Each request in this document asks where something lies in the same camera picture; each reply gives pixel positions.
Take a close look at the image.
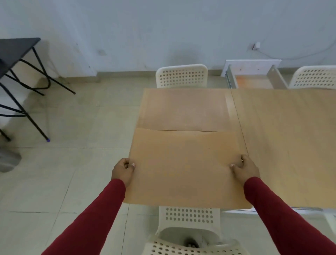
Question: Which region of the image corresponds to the person's left hand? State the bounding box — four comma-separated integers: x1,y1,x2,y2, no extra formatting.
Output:
111,158,136,188

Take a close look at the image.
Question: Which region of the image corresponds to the person's right hand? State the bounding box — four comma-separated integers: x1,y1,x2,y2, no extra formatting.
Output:
230,154,261,187

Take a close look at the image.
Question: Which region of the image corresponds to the large brown paper sheet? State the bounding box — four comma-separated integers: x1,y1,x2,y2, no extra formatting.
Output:
123,128,253,210

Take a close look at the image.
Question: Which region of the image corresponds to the person's right forearm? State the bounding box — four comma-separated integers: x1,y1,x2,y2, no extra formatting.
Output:
244,177,336,255

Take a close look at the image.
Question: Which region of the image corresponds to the person's left forearm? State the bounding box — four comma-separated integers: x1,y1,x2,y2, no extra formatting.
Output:
41,179,126,255

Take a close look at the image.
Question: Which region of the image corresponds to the white perforated plastic chair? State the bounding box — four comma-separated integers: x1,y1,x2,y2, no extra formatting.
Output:
288,65,336,90
141,206,250,255
155,64,208,89

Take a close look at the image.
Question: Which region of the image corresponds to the white wooden drawer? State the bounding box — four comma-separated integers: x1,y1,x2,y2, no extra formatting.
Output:
221,59,289,89

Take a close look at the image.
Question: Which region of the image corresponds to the grey bin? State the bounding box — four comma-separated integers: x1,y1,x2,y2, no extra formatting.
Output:
0,148,22,173

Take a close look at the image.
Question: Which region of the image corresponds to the black folding table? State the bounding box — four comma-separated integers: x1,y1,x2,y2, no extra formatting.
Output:
0,37,76,142

